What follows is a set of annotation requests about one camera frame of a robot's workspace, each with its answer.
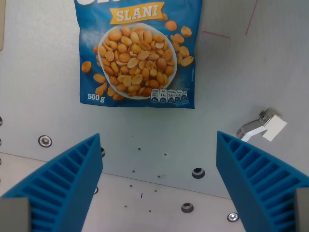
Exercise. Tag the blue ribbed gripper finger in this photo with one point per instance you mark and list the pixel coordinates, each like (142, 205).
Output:
(256, 178)
(62, 183)

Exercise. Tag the grey metal bracket with tape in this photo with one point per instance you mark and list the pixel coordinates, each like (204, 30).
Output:
(262, 127)

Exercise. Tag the silver countersunk screw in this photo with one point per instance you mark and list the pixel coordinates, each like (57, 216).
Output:
(45, 140)
(233, 217)

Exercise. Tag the blue salted peanuts bag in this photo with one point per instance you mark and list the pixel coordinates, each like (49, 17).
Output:
(138, 55)

